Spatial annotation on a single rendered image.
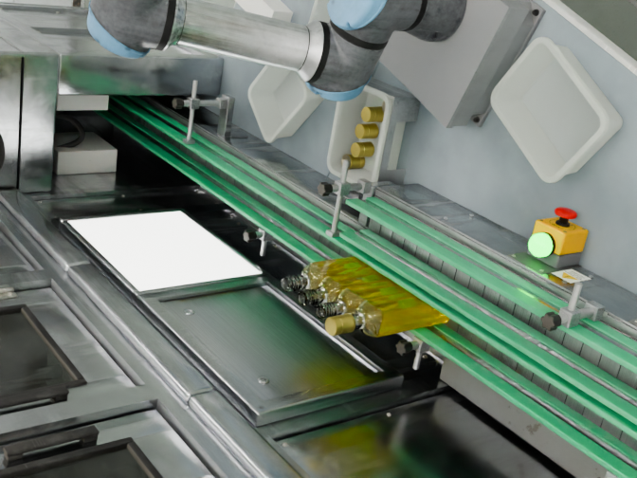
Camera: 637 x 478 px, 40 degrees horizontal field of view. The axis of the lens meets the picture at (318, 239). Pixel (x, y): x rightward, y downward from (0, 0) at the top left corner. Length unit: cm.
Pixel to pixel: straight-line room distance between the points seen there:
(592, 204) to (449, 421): 48
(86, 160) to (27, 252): 58
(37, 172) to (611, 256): 149
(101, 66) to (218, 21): 87
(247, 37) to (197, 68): 96
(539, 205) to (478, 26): 36
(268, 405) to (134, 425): 23
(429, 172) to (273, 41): 51
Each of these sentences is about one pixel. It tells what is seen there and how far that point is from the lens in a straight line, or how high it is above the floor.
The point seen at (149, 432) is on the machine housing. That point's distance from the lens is 153.
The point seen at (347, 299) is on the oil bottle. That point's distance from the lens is 164.
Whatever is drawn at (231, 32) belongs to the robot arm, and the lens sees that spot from 160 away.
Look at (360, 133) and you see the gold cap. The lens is 200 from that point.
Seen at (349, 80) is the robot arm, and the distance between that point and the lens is 168.
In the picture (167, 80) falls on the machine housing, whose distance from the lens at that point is 252.
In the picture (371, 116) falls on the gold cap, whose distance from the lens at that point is 197.
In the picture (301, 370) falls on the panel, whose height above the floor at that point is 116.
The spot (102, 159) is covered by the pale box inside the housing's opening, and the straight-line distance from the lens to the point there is 264.
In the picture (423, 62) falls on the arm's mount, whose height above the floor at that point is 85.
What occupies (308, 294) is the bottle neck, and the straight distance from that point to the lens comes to 166.
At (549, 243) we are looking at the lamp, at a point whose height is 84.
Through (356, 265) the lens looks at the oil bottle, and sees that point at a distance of 178.
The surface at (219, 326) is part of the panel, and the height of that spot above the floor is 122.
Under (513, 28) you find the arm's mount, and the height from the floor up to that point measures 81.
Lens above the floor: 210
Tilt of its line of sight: 37 degrees down
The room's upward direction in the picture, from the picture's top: 97 degrees counter-clockwise
